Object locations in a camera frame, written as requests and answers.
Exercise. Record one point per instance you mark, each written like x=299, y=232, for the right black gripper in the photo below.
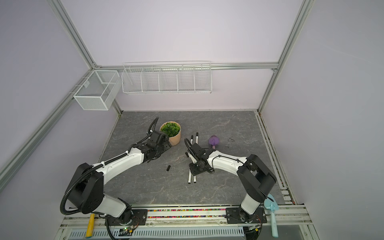
x=193, y=169

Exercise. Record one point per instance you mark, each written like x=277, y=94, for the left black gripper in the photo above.
x=167, y=145

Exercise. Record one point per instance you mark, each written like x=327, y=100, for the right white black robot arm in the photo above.
x=256, y=178

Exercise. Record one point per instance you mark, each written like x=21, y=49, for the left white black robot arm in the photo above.
x=85, y=193

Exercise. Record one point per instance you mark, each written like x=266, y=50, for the potted green plant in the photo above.
x=173, y=131

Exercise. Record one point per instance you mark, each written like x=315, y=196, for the white mesh box basket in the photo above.
x=99, y=90

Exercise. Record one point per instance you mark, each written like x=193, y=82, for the teal garden trowel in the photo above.
x=271, y=205

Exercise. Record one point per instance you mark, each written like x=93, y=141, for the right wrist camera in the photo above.
x=194, y=161

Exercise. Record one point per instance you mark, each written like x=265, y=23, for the white wire shelf basket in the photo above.
x=167, y=77

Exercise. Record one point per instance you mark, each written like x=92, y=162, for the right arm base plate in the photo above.
x=239, y=216

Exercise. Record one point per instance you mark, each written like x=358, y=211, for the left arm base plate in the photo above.
x=135, y=217

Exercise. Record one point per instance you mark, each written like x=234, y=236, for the white perforated cable tray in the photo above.
x=178, y=233

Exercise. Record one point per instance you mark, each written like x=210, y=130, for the yellow handled blue tool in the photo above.
x=90, y=227

